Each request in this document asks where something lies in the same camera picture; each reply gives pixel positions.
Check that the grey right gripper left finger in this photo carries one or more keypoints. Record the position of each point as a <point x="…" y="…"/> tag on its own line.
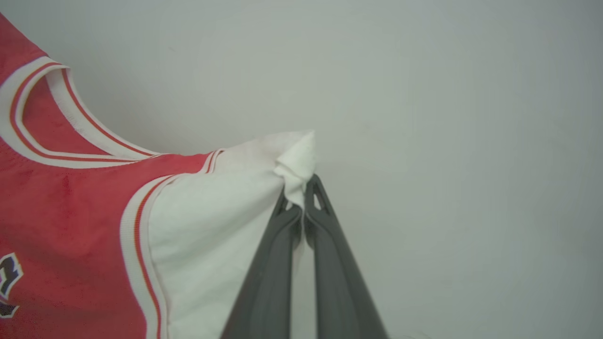
<point x="268" y="282"/>

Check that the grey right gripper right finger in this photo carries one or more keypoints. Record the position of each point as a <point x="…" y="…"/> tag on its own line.
<point x="339" y="292"/>

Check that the red white basketball jersey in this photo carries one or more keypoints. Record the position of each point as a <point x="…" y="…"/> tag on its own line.
<point x="70" y="212"/>

